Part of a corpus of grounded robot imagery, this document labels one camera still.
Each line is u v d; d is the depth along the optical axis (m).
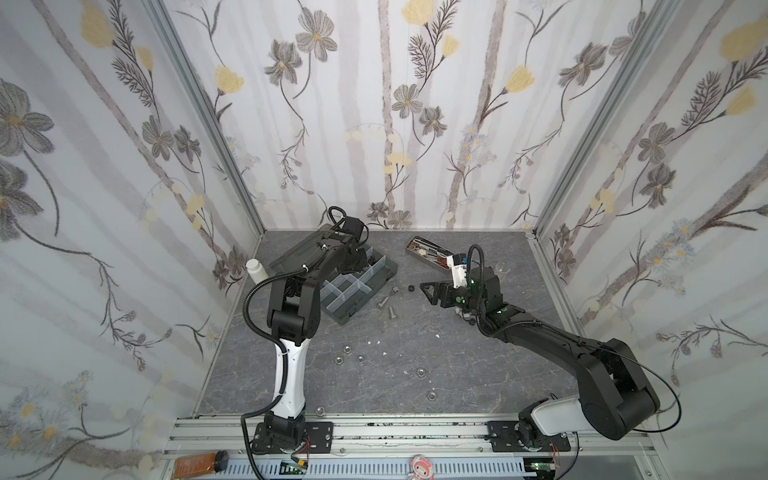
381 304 0.98
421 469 0.67
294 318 0.57
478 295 0.65
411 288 1.05
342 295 0.96
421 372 0.84
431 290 0.77
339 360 0.86
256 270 0.98
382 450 0.73
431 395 0.80
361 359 0.87
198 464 0.67
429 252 1.14
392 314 0.96
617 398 0.43
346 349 0.88
